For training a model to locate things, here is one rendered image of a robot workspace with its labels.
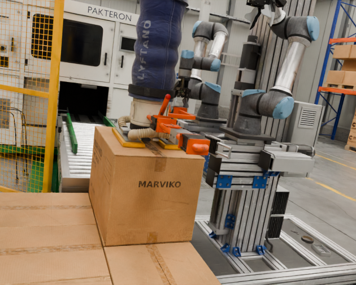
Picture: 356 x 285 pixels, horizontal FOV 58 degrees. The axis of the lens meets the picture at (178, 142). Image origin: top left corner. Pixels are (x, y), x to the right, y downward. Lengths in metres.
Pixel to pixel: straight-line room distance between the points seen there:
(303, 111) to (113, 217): 1.30
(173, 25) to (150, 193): 0.74
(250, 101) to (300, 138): 0.54
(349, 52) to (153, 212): 9.45
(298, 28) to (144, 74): 0.80
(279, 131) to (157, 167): 0.96
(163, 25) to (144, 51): 0.14
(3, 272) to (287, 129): 1.64
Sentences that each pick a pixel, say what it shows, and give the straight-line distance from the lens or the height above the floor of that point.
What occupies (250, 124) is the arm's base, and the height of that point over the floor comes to 1.09.
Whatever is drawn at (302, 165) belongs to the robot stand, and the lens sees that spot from 1.83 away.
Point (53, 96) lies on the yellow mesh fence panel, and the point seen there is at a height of 0.99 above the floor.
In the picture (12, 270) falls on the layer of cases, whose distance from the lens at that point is 1.33.
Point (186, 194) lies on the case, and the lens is 1.46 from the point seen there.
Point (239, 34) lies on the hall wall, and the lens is 12.53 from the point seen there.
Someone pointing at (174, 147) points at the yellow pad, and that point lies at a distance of 1.49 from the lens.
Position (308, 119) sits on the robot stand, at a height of 1.14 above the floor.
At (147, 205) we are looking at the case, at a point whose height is 0.73.
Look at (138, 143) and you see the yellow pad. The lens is 1.44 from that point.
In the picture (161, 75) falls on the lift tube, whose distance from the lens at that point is 1.49.
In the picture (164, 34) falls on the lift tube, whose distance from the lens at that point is 1.50.
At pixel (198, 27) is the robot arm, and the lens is 2.32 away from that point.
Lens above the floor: 1.28
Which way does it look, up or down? 11 degrees down
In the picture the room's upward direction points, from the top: 8 degrees clockwise
